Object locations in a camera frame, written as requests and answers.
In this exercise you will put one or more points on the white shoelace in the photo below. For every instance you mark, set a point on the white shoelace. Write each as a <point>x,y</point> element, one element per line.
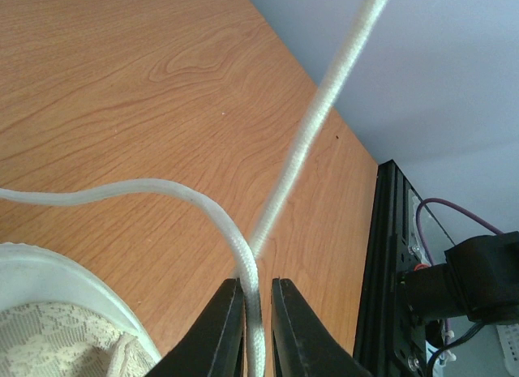
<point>245,250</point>

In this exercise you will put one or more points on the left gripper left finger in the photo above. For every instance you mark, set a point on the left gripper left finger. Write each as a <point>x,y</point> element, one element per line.
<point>213,346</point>

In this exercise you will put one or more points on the black right table rail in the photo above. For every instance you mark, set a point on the black right table rail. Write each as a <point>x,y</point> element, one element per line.
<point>389,340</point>

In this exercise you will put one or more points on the white lace sneaker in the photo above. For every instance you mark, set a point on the white lace sneaker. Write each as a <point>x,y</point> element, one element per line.
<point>59,319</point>

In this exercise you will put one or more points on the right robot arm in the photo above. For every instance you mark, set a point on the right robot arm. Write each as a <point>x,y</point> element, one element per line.
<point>479,280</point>

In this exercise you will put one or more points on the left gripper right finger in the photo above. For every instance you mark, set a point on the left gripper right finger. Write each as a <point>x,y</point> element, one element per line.
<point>301,344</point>

